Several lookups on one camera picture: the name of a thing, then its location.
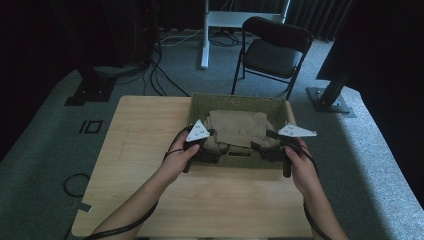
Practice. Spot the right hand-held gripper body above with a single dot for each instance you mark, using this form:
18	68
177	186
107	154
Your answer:
290	133

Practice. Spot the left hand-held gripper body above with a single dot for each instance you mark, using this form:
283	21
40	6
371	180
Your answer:
197	131

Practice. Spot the khaki pants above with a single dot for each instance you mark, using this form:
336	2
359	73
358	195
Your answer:
238	128

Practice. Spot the green woven basket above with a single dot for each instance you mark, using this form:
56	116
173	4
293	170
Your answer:
233	101

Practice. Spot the person's left hand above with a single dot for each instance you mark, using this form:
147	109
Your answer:
178	161

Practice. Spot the person's right hand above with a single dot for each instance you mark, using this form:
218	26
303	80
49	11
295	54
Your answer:
301	170

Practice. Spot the black stand with grey base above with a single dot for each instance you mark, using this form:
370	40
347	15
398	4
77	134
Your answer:
328	101

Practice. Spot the black folding chair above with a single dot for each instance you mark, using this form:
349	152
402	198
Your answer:
271	56

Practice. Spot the black stand with square base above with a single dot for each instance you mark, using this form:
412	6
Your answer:
90	91

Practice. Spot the dark pleated curtain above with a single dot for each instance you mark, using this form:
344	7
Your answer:
320	16

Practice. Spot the dark tape piece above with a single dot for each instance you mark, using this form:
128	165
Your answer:
84	207

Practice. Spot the white metal desk frame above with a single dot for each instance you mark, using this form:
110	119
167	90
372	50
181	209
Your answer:
205	50

